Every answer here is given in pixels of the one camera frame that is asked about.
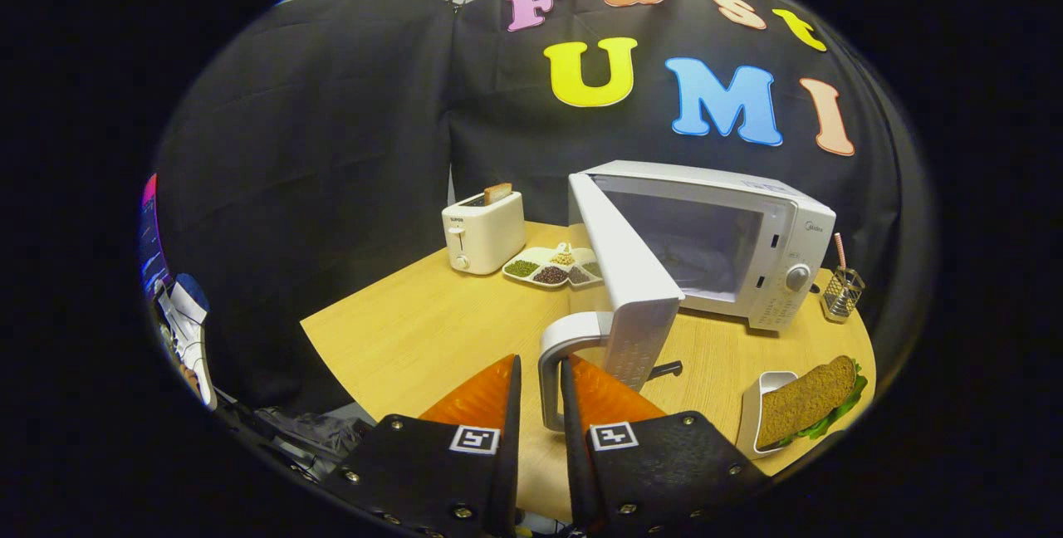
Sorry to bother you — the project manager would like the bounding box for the white divided bean dish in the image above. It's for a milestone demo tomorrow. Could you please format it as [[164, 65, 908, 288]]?
[[502, 242, 603, 288]]

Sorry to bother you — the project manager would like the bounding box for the white toaster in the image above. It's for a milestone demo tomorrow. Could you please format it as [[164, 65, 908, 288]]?
[[441, 189, 527, 276]]

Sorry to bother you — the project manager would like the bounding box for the white rectangular tray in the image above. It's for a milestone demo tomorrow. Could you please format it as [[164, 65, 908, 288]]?
[[736, 370, 800, 459]]

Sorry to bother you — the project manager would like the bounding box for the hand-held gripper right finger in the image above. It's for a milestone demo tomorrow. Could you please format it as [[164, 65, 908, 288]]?
[[560, 354, 773, 538]]

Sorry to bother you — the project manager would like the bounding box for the brown bread lettuce sandwich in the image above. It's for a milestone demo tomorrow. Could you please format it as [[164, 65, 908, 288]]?
[[754, 355, 869, 450]]

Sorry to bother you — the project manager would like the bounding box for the white and blue device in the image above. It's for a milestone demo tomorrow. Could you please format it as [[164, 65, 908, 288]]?
[[158, 272, 218, 410]]

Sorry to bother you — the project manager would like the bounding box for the small clear glass holder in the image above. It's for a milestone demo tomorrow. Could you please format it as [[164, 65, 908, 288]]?
[[821, 266, 866, 324]]

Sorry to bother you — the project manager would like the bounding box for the white microwave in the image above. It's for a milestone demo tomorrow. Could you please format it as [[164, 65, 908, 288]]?
[[538, 159, 838, 433]]

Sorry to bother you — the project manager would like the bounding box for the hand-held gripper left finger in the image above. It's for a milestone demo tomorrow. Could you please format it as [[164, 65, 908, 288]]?
[[320, 354, 522, 538]]

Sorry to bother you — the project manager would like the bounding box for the computer monitor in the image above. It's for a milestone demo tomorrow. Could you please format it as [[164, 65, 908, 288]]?
[[138, 174, 173, 298]]

